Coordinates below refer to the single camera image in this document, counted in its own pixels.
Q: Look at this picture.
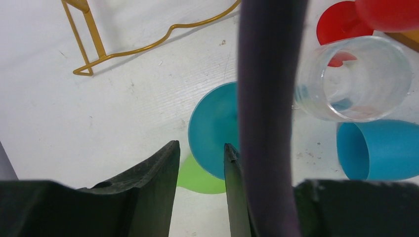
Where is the red plastic goblet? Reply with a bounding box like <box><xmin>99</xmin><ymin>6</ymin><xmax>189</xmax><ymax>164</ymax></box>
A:
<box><xmin>316</xmin><ymin>0</ymin><xmax>419</xmax><ymax>68</ymax></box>

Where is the gold hook rack wooden base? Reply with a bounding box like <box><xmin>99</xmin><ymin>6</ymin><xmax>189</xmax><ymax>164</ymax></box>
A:
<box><xmin>385</xmin><ymin>30</ymin><xmax>419</xmax><ymax>52</ymax></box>

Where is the blue plastic goblet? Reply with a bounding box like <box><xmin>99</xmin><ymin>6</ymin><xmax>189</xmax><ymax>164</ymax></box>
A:
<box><xmin>336</xmin><ymin>119</ymin><xmax>419</xmax><ymax>181</ymax></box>
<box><xmin>187</xmin><ymin>81</ymin><xmax>293</xmax><ymax>181</ymax></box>

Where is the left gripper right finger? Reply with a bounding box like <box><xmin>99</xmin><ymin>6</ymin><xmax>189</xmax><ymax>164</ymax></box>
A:
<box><xmin>223</xmin><ymin>143</ymin><xmax>419</xmax><ymax>237</ymax></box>

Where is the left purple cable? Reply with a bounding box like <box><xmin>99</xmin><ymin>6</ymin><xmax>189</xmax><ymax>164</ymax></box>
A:
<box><xmin>237</xmin><ymin>0</ymin><xmax>310</xmax><ymax>237</ymax></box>

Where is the tall gold wire glass rack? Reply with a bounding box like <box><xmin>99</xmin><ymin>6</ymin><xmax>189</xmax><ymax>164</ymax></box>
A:
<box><xmin>62</xmin><ymin>0</ymin><xmax>241</xmax><ymax>77</ymax></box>

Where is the clear glass near red goblet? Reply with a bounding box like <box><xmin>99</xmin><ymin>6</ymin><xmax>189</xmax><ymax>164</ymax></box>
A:
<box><xmin>294</xmin><ymin>36</ymin><xmax>413</xmax><ymax>122</ymax></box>

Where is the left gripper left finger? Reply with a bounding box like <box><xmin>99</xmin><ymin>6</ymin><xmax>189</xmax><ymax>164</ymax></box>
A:
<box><xmin>0</xmin><ymin>140</ymin><xmax>180</xmax><ymax>237</ymax></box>

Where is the green plastic goblet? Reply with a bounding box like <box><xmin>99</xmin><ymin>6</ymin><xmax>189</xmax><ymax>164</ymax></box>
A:
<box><xmin>177</xmin><ymin>154</ymin><xmax>226</xmax><ymax>195</ymax></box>

